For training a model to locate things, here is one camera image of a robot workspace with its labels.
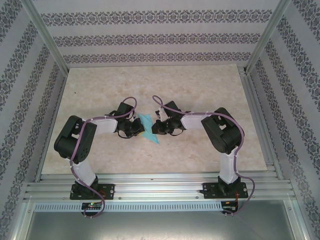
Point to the light blue paper sheet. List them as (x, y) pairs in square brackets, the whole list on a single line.
[(148, 127)]

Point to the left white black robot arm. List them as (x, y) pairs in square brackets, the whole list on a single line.
[(86, 173)]

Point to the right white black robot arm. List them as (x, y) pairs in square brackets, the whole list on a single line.
[(228, 167)]

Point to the marble pattern table mat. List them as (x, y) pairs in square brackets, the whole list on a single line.
[(125, 85)]

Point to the grey metal base panel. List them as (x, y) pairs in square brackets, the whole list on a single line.
[(160, 227)]

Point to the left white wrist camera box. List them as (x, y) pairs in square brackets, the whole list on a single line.
[(135, 116)]

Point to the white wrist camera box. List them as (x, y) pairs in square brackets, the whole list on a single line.
[(162, 115), (135, 116)]

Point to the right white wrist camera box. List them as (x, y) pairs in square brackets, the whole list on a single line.
[(162, 115)]

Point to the aluminium mounting rail beam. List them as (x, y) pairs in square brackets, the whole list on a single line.
[(160, 187)]

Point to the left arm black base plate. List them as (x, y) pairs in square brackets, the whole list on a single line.
[(110, 191)]

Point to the aluminium side rail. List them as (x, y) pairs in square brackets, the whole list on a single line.
[(51, 125), (262, 125)]

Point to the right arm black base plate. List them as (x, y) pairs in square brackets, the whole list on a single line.
[(208, 191)]

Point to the aluminium frame post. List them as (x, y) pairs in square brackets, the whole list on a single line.
[(45, 35), (267, 35)]

